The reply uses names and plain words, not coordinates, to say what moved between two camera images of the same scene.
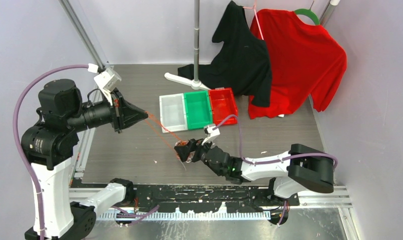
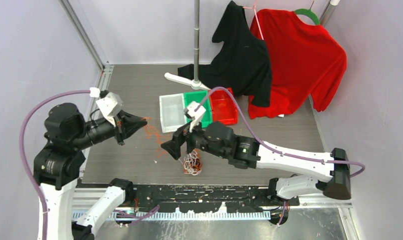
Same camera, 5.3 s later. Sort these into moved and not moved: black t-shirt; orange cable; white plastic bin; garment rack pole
Moved: orange cable
Not moved: black t-shirt; white plastic bin; garment rack pole
